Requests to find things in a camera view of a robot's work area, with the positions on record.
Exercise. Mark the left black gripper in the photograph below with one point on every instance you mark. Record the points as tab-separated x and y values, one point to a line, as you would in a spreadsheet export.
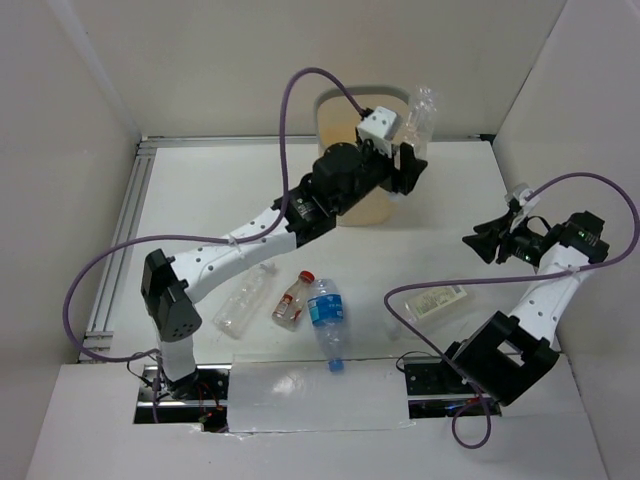
398	170

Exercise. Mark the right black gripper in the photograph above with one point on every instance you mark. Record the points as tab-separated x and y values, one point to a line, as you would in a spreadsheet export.
487	241

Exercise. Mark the clear crushed bottle white-blue cap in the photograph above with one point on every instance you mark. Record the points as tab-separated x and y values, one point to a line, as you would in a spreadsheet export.
419	126

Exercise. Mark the beige label clear bottle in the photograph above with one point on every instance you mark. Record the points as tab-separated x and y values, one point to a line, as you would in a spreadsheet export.
434	309

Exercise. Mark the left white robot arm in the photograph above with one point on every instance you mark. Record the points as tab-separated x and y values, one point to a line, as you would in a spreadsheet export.
339	179

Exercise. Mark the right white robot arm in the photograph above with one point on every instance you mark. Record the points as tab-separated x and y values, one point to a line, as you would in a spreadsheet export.
511	352

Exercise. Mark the beige plastic waste bin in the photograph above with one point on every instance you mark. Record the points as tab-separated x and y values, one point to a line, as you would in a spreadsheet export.
335	123

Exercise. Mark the blue label water bottle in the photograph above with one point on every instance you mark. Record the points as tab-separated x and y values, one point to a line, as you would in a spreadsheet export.
325	307

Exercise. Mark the red cap bottle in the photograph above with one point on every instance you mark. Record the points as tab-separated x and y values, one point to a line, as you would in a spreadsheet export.
289	308

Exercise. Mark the clear bottle white cap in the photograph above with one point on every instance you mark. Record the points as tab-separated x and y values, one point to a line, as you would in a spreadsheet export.
236	312

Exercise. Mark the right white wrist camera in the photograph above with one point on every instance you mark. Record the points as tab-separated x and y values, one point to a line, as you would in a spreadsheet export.
521	201

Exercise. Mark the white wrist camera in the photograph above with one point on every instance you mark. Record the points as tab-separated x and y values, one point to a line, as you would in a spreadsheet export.
380	127
521	201

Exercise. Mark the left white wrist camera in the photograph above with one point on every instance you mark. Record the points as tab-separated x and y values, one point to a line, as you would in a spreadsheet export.
380	127

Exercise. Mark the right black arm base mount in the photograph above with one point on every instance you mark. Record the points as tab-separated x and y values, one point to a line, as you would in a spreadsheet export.
434	390

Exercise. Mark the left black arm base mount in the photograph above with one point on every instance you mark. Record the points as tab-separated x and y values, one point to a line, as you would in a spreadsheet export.
201	400

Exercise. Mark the aluminium frame rail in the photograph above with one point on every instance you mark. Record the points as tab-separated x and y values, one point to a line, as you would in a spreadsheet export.
97	339

